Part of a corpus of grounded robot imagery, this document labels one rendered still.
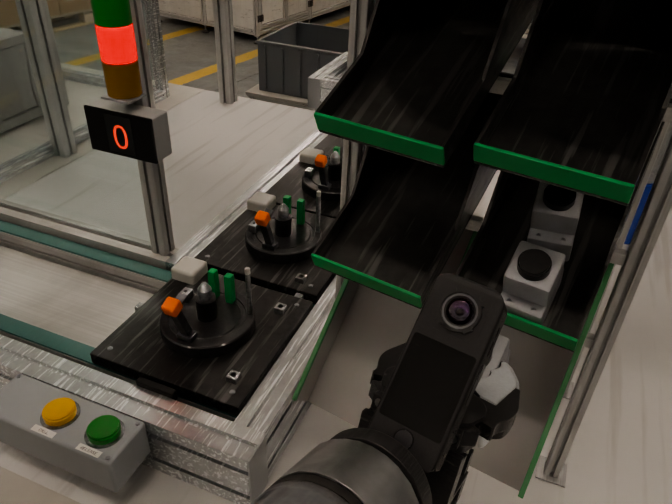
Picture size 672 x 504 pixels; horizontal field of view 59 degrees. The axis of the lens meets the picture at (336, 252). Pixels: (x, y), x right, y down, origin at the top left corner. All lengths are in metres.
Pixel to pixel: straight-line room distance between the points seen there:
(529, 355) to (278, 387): 0.34
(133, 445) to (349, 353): 0.29
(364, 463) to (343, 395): 0.45
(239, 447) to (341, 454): 0.46
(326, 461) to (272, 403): 0.51
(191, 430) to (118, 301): 0.36
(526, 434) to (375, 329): 0.21
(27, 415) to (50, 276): 0.37
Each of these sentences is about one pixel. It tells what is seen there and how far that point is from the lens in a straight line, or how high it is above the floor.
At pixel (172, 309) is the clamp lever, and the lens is 0.80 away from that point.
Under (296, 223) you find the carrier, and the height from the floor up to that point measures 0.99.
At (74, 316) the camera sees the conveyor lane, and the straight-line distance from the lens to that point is 1.07.
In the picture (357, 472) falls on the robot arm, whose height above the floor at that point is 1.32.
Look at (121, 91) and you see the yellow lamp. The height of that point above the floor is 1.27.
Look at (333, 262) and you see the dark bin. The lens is 0.63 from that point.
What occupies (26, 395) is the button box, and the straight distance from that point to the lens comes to 0.90.
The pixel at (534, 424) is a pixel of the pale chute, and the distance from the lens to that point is 0.73.
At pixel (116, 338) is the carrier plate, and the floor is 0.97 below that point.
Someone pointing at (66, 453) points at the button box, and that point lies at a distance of 0.83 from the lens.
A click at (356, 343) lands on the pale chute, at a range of 0.76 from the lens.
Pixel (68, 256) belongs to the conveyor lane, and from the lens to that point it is 1.19.
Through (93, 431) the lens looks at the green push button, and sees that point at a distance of 0.81.
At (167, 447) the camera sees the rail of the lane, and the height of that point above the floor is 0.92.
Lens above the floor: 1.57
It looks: 34 degrees down
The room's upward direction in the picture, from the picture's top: 3 degrees clockwise
